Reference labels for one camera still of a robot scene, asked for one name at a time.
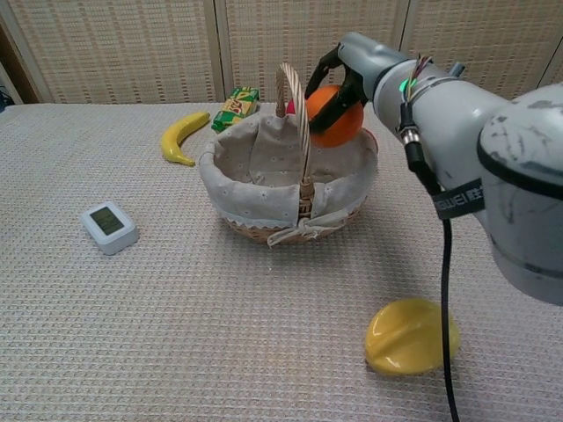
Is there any yellow banana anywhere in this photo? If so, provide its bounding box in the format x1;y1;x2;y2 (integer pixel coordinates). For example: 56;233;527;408
159;111;211;168

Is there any green snack box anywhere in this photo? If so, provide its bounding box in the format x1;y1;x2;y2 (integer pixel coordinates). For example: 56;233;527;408
210;85;260;135

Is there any wicker basket with cloth liner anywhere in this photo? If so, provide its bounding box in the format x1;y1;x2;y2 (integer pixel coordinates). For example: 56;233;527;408
197;62;379;247

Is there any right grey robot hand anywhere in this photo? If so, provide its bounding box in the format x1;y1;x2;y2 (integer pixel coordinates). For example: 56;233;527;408
303;32;413;134

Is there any white digital timer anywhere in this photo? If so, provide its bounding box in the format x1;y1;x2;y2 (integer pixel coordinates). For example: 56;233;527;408
80;200;141;257

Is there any orange fruit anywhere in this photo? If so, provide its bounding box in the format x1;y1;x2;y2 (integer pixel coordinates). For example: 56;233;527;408
304;84;365;149

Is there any yellow starfruit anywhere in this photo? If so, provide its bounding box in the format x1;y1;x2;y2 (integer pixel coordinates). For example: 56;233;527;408
364;297;461;377

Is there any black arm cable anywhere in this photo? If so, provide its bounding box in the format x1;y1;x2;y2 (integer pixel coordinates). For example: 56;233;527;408
398;101;462;422

